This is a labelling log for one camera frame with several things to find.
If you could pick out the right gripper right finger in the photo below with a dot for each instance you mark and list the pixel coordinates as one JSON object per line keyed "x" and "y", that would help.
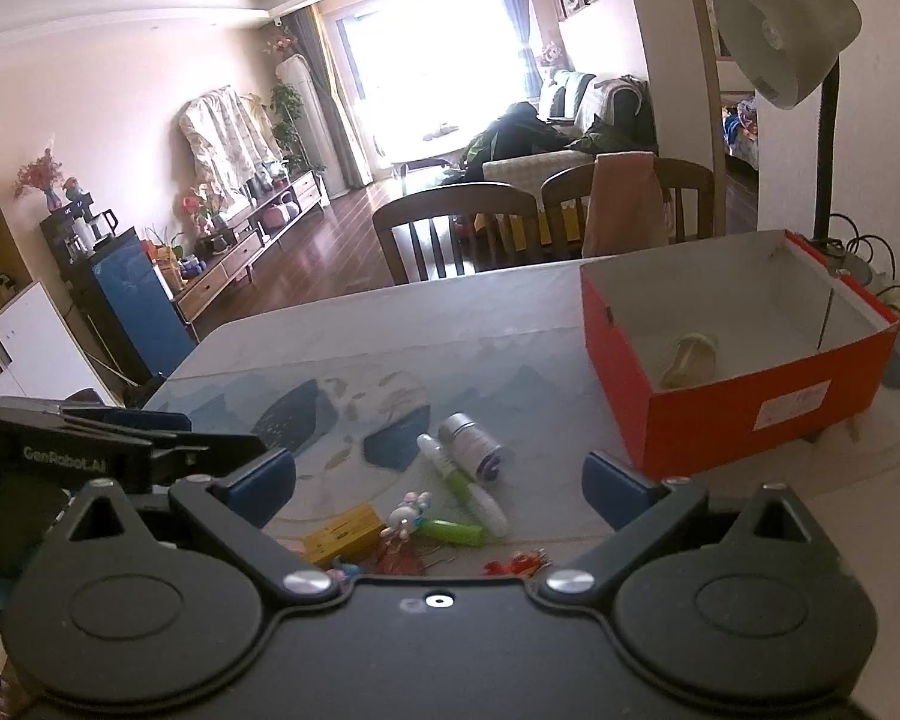
{"x": 650, "y": 519}

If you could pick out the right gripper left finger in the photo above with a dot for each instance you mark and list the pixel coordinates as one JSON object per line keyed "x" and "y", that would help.
{"x": 228, "y": 514}

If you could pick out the yellow small carton box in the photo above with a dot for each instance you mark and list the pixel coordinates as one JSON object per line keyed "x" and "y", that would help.
{"x": 351, "y": 537}

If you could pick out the orange red keychain charm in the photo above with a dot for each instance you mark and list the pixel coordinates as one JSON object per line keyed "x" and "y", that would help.
{"x": 524, "y": 564}

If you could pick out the green lid toothpick jar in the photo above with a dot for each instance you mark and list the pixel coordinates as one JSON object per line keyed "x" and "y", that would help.
{"x": 694, "y": 362}

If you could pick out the red binder clip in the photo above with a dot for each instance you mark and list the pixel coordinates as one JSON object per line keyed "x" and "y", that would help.
{"x": 398, "y": 558}

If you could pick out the white green glue tube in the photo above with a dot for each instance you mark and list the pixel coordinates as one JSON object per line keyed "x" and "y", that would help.
{"x": 469, "y": 493}

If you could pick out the red cardboard box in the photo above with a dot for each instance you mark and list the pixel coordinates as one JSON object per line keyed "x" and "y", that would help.
{"x": 799, "y": 347}

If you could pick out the silver cap clear bottle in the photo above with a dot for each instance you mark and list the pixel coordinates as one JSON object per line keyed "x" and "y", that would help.
{"x": 472, "y": 447}

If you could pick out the green highlighter tube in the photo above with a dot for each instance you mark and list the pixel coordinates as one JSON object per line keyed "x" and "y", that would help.
{"x": 451, "y": 532}

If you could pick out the pink pig figurine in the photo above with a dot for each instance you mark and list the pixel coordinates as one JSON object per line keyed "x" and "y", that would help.
{"x": 344, "y": 572}

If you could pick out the printed table mat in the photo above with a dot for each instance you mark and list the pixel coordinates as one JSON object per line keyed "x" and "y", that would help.
{"x": 520, "y": 413}

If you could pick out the blue black cabinet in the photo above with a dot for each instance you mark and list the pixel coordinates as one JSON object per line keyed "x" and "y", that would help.
{"x": 120, "y": 296}

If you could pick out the pink cloth on chair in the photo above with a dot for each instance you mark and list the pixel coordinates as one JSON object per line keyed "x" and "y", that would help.
{"x": 626, "y": 209}

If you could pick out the wooden tv console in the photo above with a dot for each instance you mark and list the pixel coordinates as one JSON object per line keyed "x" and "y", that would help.
{"x": 254, "y": 231}

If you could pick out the right wooden dining chair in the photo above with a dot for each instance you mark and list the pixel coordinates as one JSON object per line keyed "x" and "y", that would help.
{"x": 688, "y": 192}

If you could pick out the wooden dining chair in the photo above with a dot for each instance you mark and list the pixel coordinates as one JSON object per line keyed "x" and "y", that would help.
{"x": 688, "y": 192}
{"x": 455, "y": 230}

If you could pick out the left wooden dining chair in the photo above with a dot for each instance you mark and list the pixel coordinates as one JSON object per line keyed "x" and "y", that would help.
{"x": 455, "y": 230}

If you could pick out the clothes on rack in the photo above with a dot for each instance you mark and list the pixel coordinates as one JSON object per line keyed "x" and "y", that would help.
{"x": 230, "y": 139}

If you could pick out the sofa with clothes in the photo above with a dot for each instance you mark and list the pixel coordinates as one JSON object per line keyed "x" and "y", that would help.
{"x": 613, "y": 113}

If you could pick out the white standing air conditioner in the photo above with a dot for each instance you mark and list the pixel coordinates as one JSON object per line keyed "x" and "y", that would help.
{"x": 295, "y": 73}

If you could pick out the white desk lamp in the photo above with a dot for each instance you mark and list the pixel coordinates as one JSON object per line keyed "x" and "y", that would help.
{"x": 790, "y": 51}

